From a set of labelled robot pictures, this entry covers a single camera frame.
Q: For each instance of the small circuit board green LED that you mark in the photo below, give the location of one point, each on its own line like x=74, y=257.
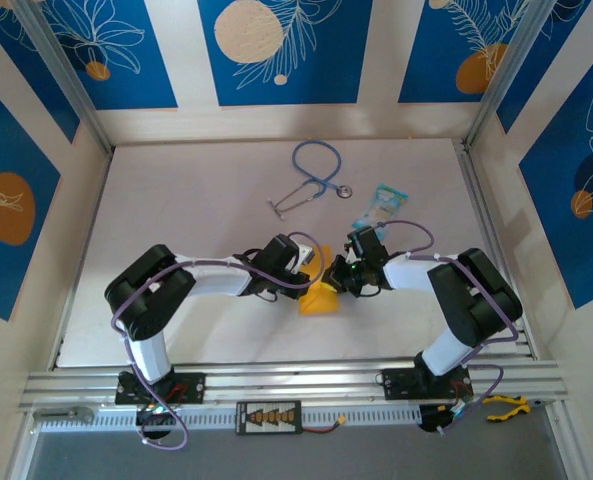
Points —
x=459, y=411
x=156, y=410

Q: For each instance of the orange paper sheet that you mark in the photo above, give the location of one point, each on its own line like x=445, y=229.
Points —
x=318, y=302

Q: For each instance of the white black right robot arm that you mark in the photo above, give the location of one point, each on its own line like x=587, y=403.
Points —
x=406, y=272

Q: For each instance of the yellow black pliers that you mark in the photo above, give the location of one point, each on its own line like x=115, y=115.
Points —
x=507, y=399

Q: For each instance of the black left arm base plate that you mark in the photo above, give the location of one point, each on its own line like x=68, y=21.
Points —
x=191, y=387

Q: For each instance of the blue stethoscope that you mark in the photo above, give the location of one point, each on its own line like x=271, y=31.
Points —
x=344, y=191

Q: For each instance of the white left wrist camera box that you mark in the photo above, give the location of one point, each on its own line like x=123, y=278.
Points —
x=305, y=255

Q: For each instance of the aluminium side rail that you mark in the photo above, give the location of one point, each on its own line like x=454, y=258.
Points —
x=476, y=185

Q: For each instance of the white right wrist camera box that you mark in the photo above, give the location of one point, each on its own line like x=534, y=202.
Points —
x=353, y=255

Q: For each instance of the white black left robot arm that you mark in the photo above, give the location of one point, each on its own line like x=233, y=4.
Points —
x=216, y=280

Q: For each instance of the blue white wipes packet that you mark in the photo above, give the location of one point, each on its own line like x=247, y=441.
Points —
x=386, y=200

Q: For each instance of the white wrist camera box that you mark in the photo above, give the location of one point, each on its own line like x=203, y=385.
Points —
x=305, y=255
x=353, y=255

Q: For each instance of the black power distribution board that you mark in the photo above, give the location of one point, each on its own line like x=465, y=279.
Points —
x=268, y=417

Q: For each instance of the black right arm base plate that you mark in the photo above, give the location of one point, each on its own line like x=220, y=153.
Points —
x=401, y=384

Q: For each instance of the long aluminium frame rail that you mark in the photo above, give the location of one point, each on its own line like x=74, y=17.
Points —
x=296, y=380

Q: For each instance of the aluminium corner post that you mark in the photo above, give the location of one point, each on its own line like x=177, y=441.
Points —
x=506, y=70
x=61, y=70

